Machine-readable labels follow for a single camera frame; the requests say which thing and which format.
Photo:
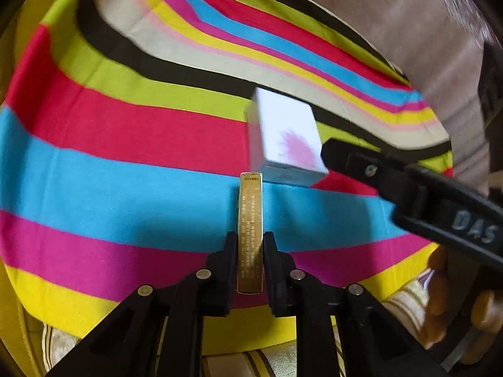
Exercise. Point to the yellow leather sofa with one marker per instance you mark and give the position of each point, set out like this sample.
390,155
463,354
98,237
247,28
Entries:
11,322

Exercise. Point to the slim gold box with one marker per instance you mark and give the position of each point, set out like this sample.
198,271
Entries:
250,224

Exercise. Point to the white box pink print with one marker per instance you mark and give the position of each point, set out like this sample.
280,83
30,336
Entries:
287,133

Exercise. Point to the person's right hand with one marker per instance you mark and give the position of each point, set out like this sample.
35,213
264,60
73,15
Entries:
436,282

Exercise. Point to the multicolour striped cloth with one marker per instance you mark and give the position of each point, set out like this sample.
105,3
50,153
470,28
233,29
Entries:
118,145

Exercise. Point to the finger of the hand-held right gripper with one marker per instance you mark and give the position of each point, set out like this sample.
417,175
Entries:
361,169

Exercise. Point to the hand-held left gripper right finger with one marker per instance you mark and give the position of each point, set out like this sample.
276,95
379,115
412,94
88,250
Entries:
273,267

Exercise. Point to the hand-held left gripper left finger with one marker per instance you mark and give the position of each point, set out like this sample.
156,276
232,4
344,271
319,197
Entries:
226,267

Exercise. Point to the beige gold striped cushion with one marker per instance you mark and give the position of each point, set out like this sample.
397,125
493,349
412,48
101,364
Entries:
271,361

